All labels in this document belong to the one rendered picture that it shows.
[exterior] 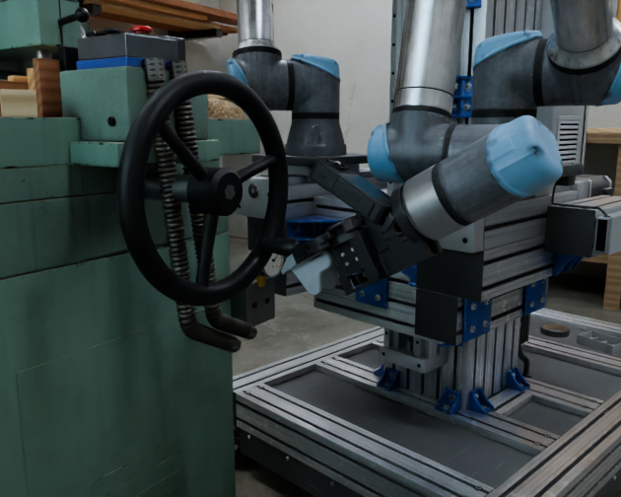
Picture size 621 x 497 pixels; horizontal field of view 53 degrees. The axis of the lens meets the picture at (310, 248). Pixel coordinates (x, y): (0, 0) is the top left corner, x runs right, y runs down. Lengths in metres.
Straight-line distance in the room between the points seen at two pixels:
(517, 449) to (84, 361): 0.93
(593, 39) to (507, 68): 0.16
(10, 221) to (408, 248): 0.47
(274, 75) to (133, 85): 0.70
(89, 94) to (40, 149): 0.09
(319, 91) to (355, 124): 2.87
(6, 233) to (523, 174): 0.59
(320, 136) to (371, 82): 2.85
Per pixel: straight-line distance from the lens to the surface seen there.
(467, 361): 1.51
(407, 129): 0.78
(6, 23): 1.06
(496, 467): 1.39
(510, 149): 0.63
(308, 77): 1.48
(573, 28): 1.07
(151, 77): 0.81
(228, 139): 1.06
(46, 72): 0.94
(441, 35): 0.81
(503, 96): 1.18
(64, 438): 0.93
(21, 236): 0.83
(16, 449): 0.90
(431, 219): 0.67
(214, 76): 0.77
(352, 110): 4.36
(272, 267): 1.08
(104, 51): 0.85
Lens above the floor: 0.89
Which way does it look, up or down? 11 degrees down
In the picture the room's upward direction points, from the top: straight up
